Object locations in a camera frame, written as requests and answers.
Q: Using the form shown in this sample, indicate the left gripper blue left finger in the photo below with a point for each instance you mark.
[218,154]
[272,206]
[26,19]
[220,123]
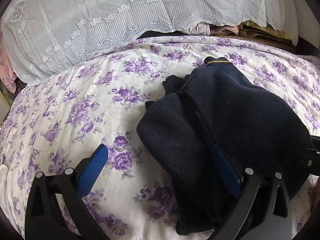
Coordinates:
[43,217]

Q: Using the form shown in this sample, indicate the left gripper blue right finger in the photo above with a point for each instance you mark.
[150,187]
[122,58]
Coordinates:
[262,210]

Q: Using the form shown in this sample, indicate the navy school cardigan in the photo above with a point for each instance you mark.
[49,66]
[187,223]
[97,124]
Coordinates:
[216,105]

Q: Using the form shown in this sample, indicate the person's right hand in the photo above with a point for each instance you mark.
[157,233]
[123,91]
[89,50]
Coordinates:
[315,196]

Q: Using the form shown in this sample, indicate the white folded garment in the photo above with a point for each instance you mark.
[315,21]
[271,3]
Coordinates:
[3,179]

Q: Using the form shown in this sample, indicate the purple floral bed quilt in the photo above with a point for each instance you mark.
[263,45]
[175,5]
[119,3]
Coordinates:
[57,123]

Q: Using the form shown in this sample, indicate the pink floral fabric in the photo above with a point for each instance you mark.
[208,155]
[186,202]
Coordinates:
[8,75]

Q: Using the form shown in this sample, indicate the white lace cover cloth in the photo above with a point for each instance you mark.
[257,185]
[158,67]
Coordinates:
[45,37]

